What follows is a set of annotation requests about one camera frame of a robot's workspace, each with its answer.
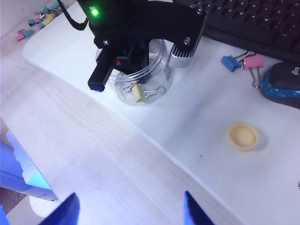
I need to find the blue binder clip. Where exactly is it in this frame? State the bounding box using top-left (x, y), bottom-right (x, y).
top-left (221, 50), bottom-right (257, 73)

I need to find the blue black computer mouse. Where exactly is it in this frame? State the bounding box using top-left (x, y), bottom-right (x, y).
top-left (259, 61), bottom-right (300, 105)

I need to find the cream round tape roll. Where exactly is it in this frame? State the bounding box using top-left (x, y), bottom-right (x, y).
top-left (227, 122), bottom-right (260, 152)

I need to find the white plastic housing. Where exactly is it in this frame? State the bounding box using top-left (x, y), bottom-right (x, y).
top-left (0, 117), bottom-right (62, 220)

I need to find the white desk riser board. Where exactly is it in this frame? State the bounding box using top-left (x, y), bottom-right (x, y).
top-left (22, 0), bottom-right (300, 225)

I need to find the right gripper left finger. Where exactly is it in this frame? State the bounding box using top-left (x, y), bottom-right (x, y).
top-left (42, 192), bottom-right (80, 225)

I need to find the black computer keyboard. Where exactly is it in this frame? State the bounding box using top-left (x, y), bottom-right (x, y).
top-left (174, 0), bottom-right (300, 62)

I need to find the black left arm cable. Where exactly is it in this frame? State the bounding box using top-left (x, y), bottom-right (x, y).
top-left (57, 0), bottom-right (89, 31)

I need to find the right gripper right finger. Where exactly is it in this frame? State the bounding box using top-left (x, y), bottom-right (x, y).
top-left (182, 191), bottom-right (214, 225)

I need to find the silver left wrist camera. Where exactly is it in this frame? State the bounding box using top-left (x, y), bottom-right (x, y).
top-left (169, 44), bottom-right (192, 69)

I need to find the yellow binder clip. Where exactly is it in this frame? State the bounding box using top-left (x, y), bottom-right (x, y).
top-left (121, 84), bottom-right (165, 105)
top-left (38, 15), bottom-right (53, 30)

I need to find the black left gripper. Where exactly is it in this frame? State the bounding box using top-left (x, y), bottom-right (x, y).
top-left (88, 0), bottom-right (208, 92)

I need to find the round transparent plastic jar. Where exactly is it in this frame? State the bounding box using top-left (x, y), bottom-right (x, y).
top-left (95, 38), bottom-right (174, 107)

